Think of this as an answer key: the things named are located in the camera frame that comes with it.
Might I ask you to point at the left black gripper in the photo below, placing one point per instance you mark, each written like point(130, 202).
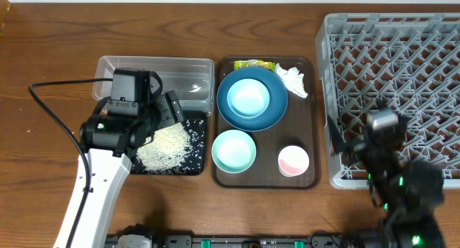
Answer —
point(172, 111)

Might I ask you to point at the green snack wrapper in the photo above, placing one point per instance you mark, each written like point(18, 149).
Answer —
point(238, 64)

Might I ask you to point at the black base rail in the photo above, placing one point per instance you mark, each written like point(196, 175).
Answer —
point(142, 236)

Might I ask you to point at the brown serving tray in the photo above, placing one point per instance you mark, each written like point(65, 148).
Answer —
point(298, 126)

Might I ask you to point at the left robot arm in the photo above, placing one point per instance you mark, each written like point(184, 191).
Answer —
point(119, 125)

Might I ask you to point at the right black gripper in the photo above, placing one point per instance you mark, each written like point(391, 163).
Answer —
point(338, 138)

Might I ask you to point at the black rectangular tray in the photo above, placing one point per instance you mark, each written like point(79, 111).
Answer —
point(195, 124)

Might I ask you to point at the white tissue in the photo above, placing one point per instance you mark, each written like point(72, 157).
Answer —
point(292, 79)

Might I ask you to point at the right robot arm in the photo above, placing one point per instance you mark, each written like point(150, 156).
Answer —
point(409, 193)

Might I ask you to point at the mint green bowl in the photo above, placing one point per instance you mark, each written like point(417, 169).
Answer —
point(233, 151)

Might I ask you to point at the pink and white cup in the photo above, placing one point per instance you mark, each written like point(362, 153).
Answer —
point(293, 161)

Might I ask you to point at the grey dishwasher rack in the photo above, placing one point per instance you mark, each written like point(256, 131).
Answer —
point(410, 63)

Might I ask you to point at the dark blue plate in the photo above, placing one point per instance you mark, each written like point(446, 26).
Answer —
point(278, 99)

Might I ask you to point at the clear plastic bin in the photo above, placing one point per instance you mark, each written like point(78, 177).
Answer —
point(192, 79)

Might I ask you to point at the light blue bowl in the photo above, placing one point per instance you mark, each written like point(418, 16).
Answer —
point(248, 98)

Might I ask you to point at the pile of rice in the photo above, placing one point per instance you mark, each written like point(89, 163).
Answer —
point(169, 148)

